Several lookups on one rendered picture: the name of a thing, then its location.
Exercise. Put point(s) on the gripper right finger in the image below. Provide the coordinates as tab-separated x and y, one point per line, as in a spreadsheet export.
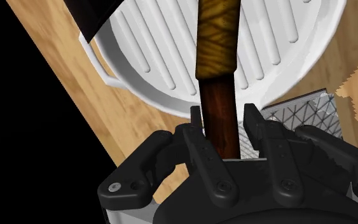
278	155

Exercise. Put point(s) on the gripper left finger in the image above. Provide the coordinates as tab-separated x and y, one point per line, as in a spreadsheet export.
203	155

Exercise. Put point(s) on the brown and yellow wooden stick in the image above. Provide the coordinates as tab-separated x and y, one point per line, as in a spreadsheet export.
218	46

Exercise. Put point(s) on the grey box with triangle pattern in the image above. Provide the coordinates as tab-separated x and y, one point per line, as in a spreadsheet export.
309	111

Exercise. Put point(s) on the white ribbed grill pan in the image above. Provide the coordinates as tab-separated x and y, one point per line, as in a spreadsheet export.
154	46

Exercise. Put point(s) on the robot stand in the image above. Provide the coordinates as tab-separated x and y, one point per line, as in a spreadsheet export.
88	15

